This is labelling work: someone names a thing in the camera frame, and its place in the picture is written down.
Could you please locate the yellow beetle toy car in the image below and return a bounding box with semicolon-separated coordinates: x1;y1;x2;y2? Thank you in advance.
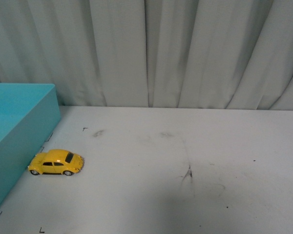
27;149;84;176

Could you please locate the grey pleated curtain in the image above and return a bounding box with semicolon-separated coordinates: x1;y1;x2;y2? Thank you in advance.
0;0;293;110

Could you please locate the teal plastic storage bin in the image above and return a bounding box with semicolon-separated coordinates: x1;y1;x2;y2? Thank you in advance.
0;83;61;205

